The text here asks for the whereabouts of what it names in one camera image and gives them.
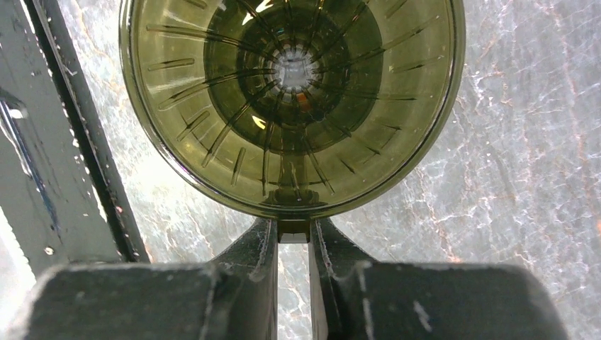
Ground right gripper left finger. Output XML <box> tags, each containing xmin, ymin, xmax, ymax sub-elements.
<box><xmin>4</xmin><ymin>219</ymin><xmax>277</xmax><ymax>339</ymax></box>

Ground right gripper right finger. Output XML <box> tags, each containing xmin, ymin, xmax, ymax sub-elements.
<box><xmin>309</xmin><ymin>219</ymin><xmax>568</xmax><ymax>339</ymax></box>

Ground dark green coffee dripper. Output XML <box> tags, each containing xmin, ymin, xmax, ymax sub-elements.
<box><xmin>119</xmin><ymin>1</ymin><xmax>466</xmax><ymax>242</ymax></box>

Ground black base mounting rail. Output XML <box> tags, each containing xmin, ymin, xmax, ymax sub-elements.
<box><xmin>1</xmin><ymin>1</ymin><xmax>149</xmax><ymax>275</ymax></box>

